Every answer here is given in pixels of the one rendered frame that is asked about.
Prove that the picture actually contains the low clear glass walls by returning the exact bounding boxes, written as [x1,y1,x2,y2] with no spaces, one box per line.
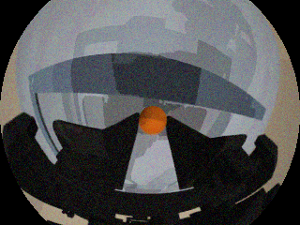
[37,93,76,153]

